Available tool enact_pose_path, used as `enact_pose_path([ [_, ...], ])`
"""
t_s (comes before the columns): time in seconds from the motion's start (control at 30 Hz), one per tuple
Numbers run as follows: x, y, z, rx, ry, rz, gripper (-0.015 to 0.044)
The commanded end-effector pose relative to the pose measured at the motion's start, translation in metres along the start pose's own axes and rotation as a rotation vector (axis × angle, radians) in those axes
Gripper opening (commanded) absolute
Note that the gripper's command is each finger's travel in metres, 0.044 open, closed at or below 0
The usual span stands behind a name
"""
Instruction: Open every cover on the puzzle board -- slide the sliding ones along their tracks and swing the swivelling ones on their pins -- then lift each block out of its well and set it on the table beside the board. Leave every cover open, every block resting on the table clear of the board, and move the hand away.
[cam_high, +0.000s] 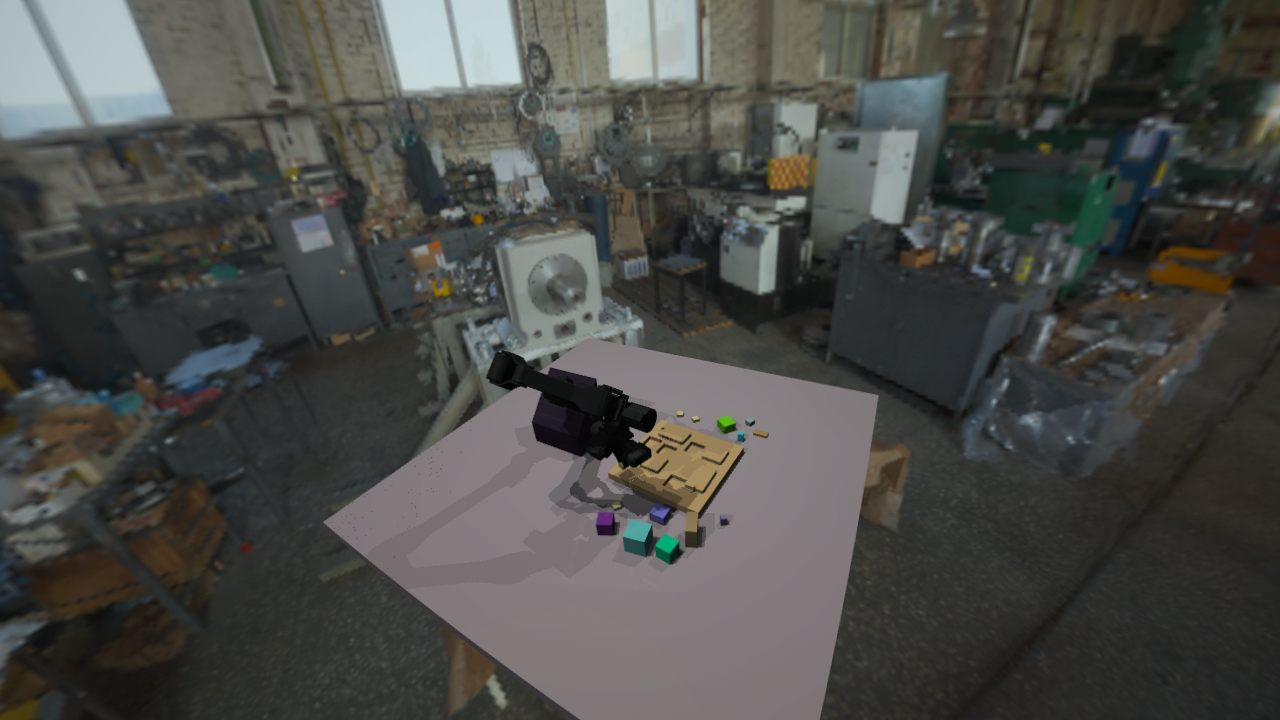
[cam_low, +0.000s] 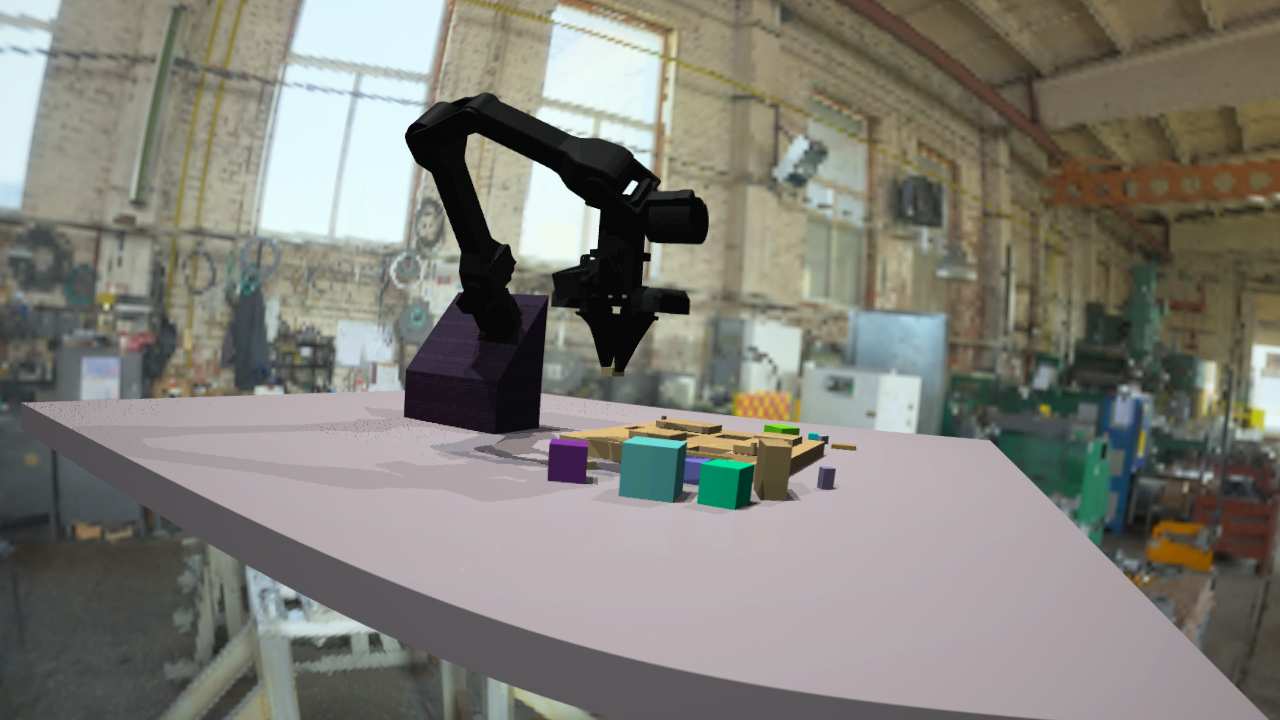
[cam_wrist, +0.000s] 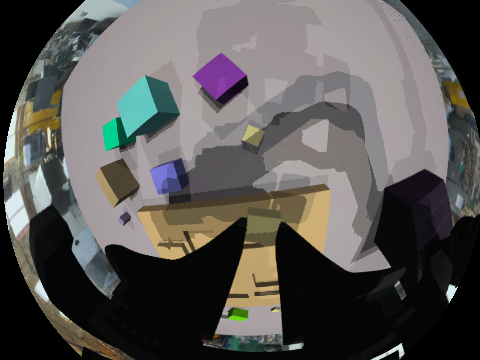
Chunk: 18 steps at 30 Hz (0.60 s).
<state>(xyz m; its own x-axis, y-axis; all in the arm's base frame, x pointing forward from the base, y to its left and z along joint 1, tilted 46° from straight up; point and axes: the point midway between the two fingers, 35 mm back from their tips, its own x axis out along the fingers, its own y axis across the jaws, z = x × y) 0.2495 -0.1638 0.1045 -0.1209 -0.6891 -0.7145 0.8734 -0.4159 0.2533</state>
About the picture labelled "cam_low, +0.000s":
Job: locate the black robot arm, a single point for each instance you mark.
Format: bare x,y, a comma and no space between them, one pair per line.
597,171

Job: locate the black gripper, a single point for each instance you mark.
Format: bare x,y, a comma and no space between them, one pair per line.
617,335

